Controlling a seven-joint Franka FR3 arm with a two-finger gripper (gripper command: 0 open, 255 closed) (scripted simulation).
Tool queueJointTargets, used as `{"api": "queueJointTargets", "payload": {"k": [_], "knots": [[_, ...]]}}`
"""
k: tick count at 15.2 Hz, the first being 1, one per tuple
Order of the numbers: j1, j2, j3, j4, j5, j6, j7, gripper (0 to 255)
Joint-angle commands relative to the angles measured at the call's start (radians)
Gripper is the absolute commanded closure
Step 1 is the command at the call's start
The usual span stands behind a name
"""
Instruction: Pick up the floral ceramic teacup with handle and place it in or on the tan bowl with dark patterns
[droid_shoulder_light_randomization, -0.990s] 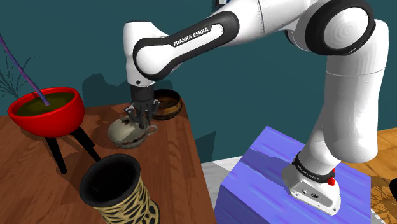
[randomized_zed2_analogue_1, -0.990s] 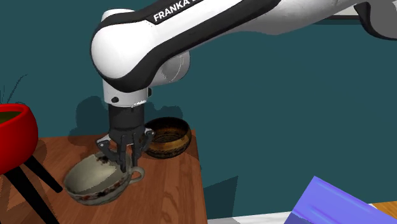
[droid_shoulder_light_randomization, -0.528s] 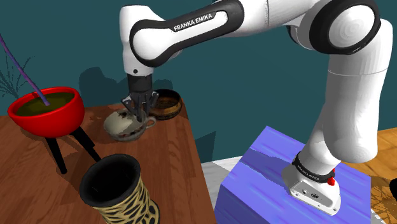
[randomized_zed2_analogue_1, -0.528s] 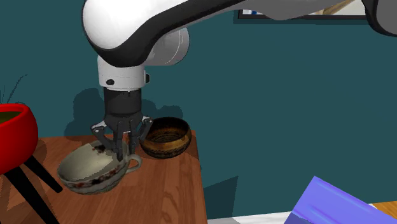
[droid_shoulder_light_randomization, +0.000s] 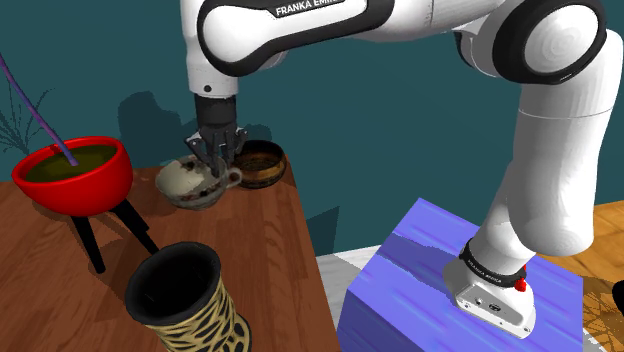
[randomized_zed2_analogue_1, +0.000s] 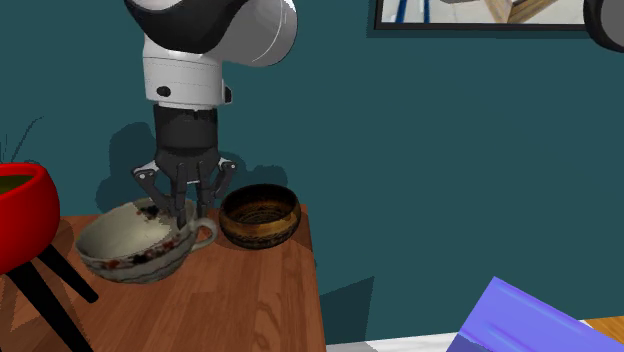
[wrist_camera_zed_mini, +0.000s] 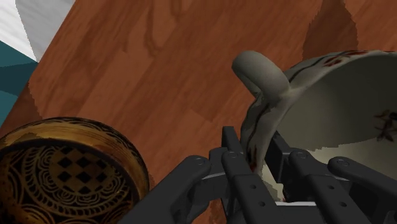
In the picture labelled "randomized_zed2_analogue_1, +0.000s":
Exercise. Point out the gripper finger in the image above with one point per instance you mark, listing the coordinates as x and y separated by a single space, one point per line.
181 195
204 192

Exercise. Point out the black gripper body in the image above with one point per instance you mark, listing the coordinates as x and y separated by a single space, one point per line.
186 131

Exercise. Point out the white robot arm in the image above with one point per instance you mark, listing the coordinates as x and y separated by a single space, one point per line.
185 73

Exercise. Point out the dark brown wooden bowl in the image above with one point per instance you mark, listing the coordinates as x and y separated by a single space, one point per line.
259 222

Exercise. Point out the white floral teacup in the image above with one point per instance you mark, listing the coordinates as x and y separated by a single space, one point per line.
126 244

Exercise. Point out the brown wooden table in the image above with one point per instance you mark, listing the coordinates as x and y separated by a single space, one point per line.
219 302

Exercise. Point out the red plant pot black legs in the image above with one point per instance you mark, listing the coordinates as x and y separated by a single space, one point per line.
27 214

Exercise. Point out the purple flat block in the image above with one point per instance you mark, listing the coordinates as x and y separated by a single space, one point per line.
526 322

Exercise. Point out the black framed wall picture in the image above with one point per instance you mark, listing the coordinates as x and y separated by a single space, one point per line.
468 12

